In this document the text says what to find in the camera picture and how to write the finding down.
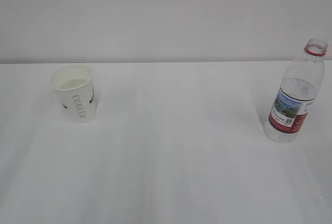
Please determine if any white paper cup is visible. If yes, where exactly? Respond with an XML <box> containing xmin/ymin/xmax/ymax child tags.
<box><xmin>50</xmin><ymin>64</ymin><xmax>96</xmax><ymax>123</ymax></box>

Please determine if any clear water bottle red label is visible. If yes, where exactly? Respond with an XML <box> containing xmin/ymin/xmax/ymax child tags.
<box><xmin>265</xmin><ymin>38</ymin><xmax>328</xmax><ymax>143</ymax></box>

